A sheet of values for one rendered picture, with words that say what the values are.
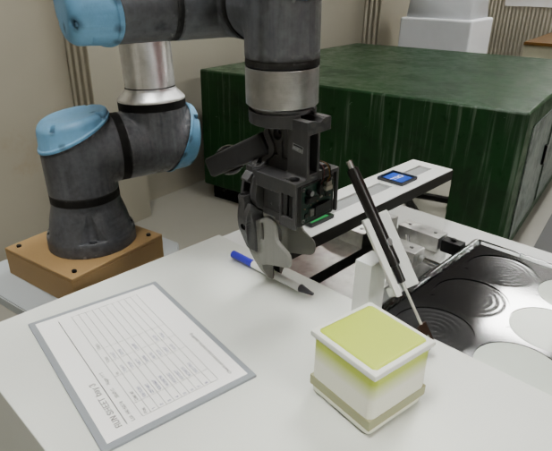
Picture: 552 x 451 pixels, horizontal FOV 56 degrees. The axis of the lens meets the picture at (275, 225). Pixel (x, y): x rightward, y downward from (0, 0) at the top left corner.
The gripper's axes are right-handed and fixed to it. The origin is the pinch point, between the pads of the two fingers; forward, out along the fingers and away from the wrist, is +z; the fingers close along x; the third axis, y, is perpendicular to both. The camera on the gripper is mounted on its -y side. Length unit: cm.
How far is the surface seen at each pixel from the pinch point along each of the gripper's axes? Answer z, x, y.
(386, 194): 4.1, 36.1, -6.3
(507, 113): 26, 187, -42
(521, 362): 8.9, 14.8, 26.8
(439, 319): 9.1, 15.9, 15.7
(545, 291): 9.8, 33.5, 23.2
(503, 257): 10.2, 39.6, 14.5
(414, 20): 16, 397, -213
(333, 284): 11.2, 15.4, -1.7
